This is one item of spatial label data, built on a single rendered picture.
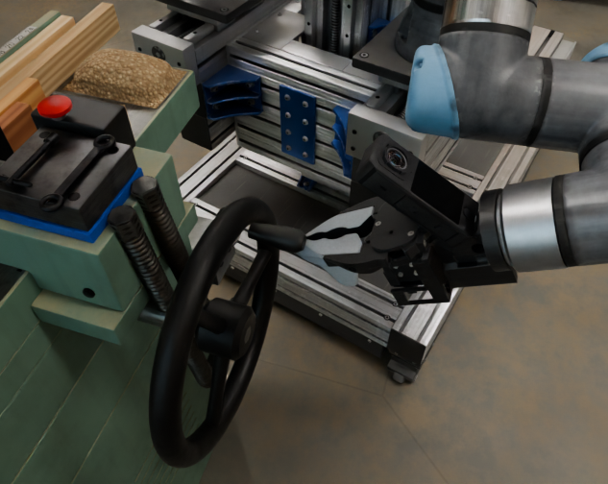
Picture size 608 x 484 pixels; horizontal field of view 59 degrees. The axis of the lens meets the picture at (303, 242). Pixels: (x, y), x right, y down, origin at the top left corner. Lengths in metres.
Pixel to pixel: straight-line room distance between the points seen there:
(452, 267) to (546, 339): 1.17
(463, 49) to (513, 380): 1.19
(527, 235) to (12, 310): 0.46
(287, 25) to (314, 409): 0.92
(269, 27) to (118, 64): 0.56
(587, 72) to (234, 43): 0.84
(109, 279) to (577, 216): 0.39
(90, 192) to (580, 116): 0.40
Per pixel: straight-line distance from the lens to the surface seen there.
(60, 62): 0.82
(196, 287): 0.46
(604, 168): 0.47
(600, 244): 0.45
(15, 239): 0.55
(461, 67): 0.48
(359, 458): 1.39
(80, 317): 0.57
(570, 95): 0.49
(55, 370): 0.68
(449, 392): 1.50
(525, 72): 0.49
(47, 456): 0.74
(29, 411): 0.67
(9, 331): 0.59
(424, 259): 0.48
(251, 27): 1.27
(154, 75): 0.76
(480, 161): 1.77
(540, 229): 0.45
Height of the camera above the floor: 1.31
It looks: 49 degrees down
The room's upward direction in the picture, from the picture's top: straight up
